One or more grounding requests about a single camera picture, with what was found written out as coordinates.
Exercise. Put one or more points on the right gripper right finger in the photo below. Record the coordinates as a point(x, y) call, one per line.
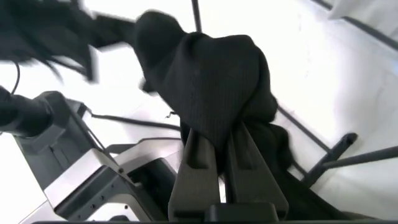
point(252, 183)

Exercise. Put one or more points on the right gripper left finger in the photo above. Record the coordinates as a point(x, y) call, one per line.
point(196, 186)

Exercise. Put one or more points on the black garment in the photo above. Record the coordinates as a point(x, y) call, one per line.
point(211, 77)

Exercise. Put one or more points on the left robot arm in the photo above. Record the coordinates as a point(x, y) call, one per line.
point(46, 31)

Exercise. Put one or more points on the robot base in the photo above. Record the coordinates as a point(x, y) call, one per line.
point(81, 174)

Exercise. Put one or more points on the black clothes rack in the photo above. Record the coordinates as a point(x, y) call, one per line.
point(335, 149)

